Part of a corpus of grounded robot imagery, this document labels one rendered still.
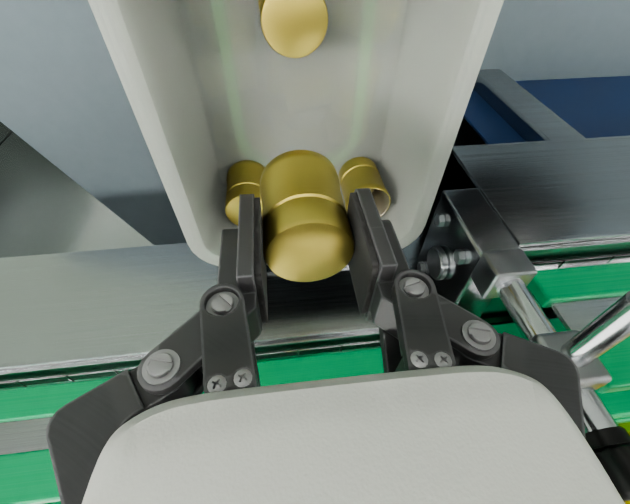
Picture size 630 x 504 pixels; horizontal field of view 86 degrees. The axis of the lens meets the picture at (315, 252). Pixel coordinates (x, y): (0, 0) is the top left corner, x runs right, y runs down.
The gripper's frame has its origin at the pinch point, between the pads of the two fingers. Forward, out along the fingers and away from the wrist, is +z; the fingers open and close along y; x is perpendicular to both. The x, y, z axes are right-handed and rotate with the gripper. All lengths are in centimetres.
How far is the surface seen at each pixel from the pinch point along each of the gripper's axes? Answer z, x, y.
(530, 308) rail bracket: 0.4, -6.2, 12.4
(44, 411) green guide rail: 2.3, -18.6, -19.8
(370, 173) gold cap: 13.5, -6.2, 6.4
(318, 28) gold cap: 11.5, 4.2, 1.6
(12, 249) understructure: 40, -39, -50
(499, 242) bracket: 5.6, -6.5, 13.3
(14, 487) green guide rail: -2.5, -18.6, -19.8
